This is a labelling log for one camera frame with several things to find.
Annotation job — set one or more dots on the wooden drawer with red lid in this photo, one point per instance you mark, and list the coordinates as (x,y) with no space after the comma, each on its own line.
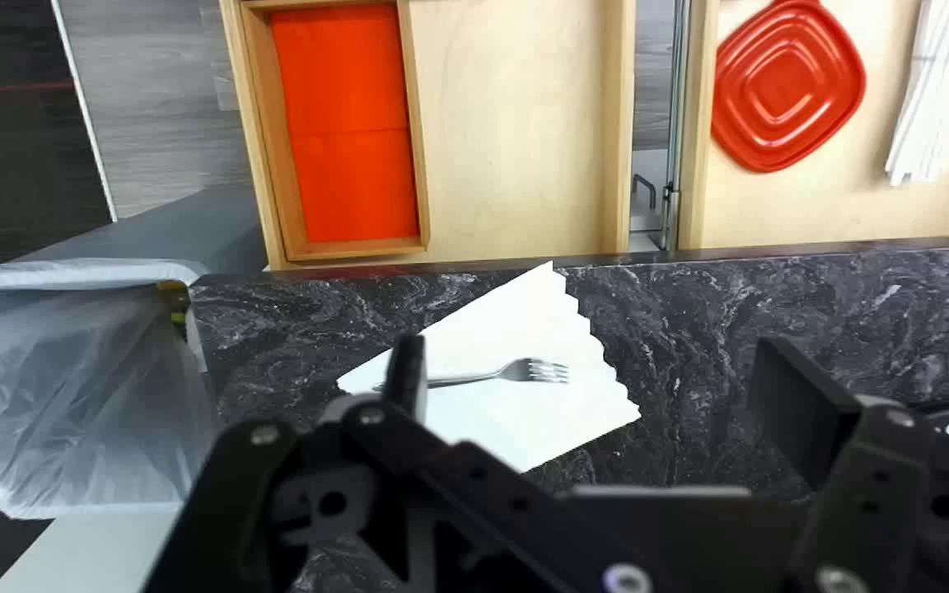
(793,209)

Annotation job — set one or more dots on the silver metal fork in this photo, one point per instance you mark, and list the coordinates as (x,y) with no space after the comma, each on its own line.
(518,369)

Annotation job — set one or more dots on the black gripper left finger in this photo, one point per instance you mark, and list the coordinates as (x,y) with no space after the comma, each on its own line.
(276,516)

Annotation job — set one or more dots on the orange bowl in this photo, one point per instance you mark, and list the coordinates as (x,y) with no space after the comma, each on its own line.
(788,88)

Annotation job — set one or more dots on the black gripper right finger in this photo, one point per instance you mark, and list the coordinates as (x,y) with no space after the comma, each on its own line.
(889,504)

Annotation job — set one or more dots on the white paper napkin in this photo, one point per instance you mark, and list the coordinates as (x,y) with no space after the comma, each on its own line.
(542,329)

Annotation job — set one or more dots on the white rolled bundle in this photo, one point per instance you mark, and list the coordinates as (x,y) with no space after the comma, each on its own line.
(929,100)

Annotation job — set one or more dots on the orange drawer liner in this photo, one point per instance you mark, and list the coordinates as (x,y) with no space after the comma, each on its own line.
(348,134)

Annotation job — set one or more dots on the wooden drawer with orange liner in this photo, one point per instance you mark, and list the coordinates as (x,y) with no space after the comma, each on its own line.
(518,134)

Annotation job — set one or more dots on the trash bin with plastic bag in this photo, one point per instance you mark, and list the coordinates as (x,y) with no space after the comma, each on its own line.
(67,383)

